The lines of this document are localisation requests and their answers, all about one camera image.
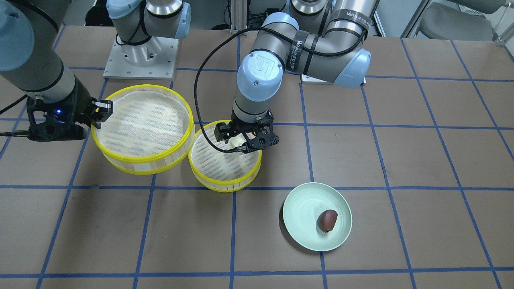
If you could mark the light green plate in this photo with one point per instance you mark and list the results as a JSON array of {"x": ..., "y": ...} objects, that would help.
[{"x": 300, "y": 212}]

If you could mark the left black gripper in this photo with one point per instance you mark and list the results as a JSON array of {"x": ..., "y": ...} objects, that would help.
[{"x": 223, "y": 131}]

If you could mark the white steamed bun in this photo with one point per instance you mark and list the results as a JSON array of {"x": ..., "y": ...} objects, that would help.
[{"x": 236, "y": 141}]

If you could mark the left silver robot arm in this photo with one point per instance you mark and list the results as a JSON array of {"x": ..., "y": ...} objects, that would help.
[{"x": 317, "y": 38}]

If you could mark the brown steamed bun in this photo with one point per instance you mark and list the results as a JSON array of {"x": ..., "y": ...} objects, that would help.
[{"x": 327, "y": 220}]

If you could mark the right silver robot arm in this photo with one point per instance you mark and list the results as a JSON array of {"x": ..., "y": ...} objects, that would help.
[{"x": 29, "y": 29}]

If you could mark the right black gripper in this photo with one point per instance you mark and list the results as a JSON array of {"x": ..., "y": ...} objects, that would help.
[{"x": 81, "y": 101}]

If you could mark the yellow steamer layer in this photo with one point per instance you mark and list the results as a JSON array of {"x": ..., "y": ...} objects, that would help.
[
  {"x": 151, "y": 129},
  {"x": 222, "y": 172}
]

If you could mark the aluminium frame post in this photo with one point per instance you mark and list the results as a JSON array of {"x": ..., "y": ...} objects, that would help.
[{"x": 239, "y": 15}]

